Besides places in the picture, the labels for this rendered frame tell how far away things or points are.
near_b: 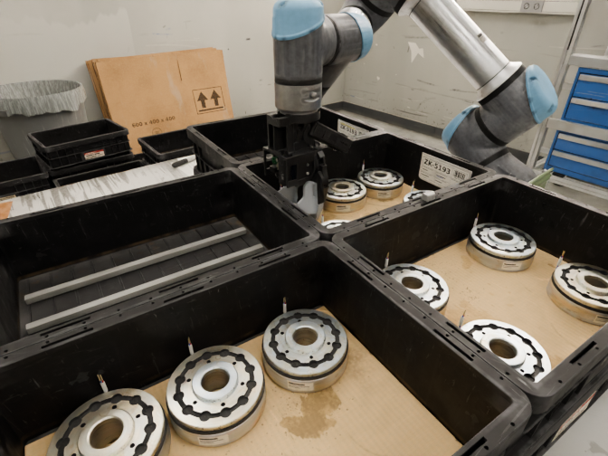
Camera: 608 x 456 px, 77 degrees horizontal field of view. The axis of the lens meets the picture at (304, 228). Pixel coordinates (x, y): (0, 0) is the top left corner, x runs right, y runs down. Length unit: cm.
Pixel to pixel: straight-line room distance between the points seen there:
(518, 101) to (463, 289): 51
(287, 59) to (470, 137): 58
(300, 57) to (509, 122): 57
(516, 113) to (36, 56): 304
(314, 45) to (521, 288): 48
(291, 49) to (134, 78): 282
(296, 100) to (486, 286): 41
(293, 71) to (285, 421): 46
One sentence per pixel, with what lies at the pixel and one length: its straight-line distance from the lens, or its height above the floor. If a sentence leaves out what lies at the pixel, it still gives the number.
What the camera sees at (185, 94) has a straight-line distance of 349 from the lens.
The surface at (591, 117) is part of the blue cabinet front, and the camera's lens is 257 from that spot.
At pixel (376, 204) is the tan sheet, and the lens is 83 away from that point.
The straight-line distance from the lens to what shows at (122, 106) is 334.
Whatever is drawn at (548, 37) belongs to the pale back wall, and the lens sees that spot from 354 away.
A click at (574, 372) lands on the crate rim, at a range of 43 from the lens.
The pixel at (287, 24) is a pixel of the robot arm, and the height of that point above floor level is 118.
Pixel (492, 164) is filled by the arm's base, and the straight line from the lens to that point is 105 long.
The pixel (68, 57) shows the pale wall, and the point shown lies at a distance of 343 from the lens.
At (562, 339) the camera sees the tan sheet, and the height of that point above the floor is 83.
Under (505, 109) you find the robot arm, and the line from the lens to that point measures 101.
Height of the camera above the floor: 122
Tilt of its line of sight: 32 degrees down
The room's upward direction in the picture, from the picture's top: straight up
